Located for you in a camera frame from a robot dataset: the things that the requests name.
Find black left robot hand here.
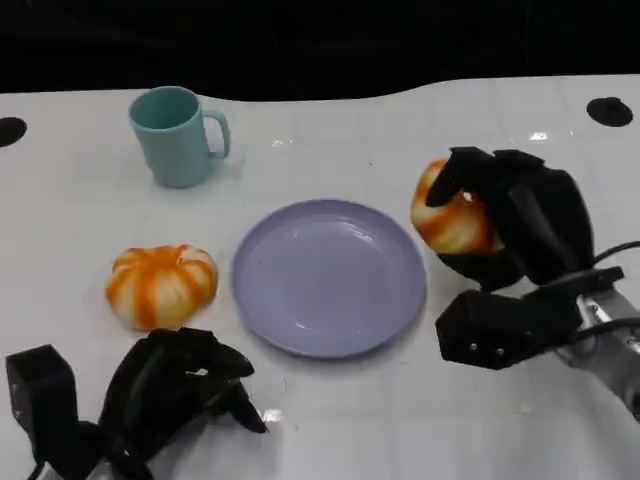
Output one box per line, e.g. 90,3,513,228
97,327,270,480

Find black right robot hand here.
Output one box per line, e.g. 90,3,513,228
428,146,597,292

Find orange and white bread roll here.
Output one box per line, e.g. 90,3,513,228
410,157,505,254
104,243,219,331

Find lilac plate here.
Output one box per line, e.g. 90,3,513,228
230,199,428,359

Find pale green mug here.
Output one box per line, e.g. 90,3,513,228
128,85,232,189

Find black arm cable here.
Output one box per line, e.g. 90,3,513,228
568,316,640,347
592,240,640,263

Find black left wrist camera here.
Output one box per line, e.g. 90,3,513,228
5,343,77,464

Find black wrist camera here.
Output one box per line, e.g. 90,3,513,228
5,343,77,464
434,266,626,372

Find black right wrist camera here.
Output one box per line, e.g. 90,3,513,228
434,266,626,372

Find black table cable hole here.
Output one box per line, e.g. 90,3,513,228
585,96,634,126
0,117,28,148

